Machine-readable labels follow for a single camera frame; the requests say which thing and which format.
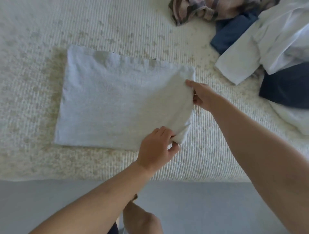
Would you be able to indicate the plaid garment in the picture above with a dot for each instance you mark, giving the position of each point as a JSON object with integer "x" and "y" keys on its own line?
{"x": 193, "y": 9}

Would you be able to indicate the person's leg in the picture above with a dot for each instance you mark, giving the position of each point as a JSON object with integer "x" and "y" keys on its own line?
{"x": 140, "y": 219}

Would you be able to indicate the person's right thumb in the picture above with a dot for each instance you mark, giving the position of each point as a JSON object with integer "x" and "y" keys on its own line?
{"x": 193, "y": 84}

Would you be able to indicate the dark navy garment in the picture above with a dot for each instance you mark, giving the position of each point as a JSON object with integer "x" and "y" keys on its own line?
{"x": 287, "y": 86}

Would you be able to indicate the dark shorts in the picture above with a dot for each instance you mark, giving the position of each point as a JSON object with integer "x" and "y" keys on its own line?
{"x": 113, "y": 229}

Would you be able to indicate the crumpled white cloth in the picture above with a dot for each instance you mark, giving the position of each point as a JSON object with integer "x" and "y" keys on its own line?
{"x": 294, "y": 118}

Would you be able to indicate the white long-sleeved shirt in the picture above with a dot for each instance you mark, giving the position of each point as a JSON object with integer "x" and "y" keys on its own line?
{"x": 277, "y": 36}

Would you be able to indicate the person's left thumb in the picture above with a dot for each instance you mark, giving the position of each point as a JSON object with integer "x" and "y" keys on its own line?
{"x": 174, "y": 150}

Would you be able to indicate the person's right hand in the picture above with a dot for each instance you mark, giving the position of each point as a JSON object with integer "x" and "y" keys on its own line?
{"x": 205, "y": 96}

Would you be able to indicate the light grey garment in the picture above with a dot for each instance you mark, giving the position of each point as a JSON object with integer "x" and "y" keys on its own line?
{"x": 108, "y": 101}

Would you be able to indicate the white textured bedspread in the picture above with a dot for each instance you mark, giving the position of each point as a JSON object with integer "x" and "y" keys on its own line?
{"x": 48, "y": 36}

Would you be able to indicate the blue garment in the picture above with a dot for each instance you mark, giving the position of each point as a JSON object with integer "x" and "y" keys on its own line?
{"x": 229, "y": 31}

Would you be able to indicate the person's right forearm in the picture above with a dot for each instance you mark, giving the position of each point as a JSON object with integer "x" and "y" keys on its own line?
{"x": 260, "y": 156}

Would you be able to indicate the person's left forearm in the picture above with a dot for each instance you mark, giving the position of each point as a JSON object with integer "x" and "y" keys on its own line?
{"x": 96, "y": 205}

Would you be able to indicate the person's left hand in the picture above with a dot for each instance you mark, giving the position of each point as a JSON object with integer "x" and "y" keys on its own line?
{"x": 152, "y": 151}

